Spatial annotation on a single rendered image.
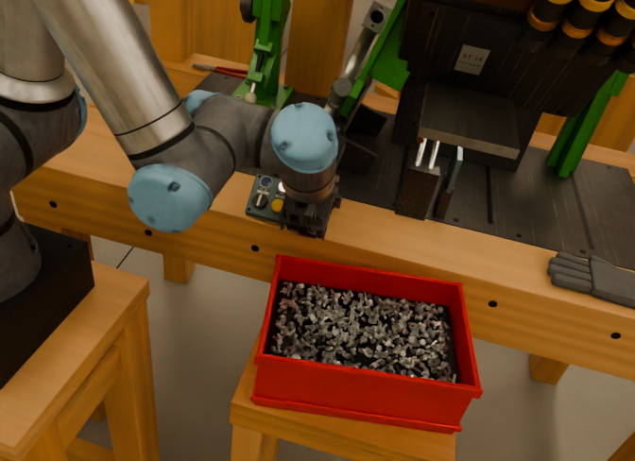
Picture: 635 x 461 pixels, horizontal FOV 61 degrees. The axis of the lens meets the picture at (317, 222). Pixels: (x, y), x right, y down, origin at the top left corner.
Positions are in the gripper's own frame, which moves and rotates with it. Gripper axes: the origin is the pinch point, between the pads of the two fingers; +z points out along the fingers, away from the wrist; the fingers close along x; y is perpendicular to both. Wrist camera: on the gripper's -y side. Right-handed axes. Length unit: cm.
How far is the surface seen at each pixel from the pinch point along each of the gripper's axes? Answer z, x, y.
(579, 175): 30, 55, -35
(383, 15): -2.4, 2.4, -41.0
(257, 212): 2.8, -10.4, 2.0
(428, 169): 2.8, 17.8, -14.2
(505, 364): 114, 70, 3
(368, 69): -2.2, 2.6, -28.8
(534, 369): 110, 79, 2
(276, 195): 2.8, -8.0, -2.1
